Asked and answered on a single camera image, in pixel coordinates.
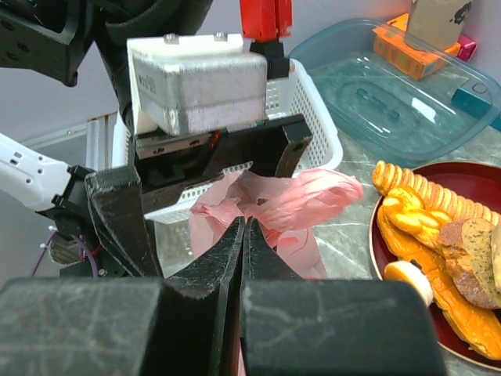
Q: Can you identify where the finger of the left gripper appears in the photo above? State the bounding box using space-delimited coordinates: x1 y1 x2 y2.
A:
85 166 163 277

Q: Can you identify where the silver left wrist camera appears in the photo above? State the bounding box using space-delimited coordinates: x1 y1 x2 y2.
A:
127 33 268 137

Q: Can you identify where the sliced brown bread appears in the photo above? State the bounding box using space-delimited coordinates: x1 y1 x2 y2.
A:
438 219 500 309

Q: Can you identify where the brown toilet paper roll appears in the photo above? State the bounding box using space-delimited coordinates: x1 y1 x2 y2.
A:
404 0 473 51

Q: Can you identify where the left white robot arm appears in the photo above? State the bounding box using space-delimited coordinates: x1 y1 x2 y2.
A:
1 1 312 277

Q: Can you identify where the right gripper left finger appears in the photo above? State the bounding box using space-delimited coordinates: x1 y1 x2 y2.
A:
1 218 245 375

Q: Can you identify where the small white glazed bun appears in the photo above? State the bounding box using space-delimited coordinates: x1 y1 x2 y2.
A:
383 261 434 307

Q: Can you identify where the red round plate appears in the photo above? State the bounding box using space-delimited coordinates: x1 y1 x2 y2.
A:
369 161 500 372

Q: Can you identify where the orange box under roll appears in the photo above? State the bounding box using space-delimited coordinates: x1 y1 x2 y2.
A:
373 13 461 81

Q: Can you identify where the twisted orange bread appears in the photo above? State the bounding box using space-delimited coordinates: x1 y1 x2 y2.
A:
371 160 501 360

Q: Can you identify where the pink plastic grocery bag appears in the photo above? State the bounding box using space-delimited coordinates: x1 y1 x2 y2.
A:
189 168 363 279

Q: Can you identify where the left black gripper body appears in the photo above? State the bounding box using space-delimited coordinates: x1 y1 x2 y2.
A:
135 114 312 204

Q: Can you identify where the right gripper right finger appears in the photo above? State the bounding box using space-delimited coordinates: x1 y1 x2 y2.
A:
240 219 447 375

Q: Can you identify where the teal plastic tray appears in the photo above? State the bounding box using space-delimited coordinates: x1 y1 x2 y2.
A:
290 19 500 167

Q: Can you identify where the white perforated plastic basket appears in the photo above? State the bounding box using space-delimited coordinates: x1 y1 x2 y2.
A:
110 58 344 224

